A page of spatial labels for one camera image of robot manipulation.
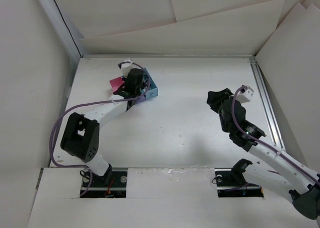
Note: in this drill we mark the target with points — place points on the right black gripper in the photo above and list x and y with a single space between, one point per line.
215 98

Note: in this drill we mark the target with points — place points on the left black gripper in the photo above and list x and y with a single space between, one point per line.
144 85

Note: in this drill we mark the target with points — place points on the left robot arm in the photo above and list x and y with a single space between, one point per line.
81 136

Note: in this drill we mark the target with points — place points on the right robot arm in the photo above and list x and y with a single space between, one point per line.
290 179

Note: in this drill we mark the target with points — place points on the dark blue container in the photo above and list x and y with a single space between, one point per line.
140 99

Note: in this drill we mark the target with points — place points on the light blue container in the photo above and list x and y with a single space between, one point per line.
153 89

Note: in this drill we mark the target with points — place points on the pink container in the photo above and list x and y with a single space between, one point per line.
116 83

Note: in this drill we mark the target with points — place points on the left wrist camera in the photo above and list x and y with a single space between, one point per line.
125 67

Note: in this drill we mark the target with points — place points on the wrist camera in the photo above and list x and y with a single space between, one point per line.
125 67
245 94

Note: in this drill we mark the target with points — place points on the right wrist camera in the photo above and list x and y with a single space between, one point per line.
245 94

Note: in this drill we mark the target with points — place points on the aluminium rail right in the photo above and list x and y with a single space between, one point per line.
267 106

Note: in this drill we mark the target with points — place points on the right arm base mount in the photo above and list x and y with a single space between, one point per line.
230 182

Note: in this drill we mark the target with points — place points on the aluminium post left corner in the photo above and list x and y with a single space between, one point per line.
67 32

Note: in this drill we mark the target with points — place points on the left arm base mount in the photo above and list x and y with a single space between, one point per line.
116 188

